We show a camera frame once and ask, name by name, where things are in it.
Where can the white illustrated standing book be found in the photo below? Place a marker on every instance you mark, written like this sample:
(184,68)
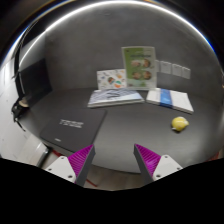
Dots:
(111,79)

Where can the white wall socket panels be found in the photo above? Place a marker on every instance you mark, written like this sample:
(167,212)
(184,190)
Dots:
(173,69)

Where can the black monitor at left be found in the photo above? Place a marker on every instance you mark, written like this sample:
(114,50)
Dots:
(35,82)

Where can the green standing book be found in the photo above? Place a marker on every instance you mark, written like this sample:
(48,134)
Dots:
(140,65)

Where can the white blue flat book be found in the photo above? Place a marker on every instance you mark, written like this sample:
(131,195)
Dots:
(170,99)

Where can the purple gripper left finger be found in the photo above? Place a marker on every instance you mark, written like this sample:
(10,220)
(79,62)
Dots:
(75,167)

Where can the grey flat book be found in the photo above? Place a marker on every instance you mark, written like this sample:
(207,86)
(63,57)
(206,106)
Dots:
(109,97)

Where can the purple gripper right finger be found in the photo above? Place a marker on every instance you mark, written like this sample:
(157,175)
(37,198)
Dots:
(153,166)

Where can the yellow computer mouse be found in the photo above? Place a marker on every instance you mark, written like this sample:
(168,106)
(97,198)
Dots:
(179,123)

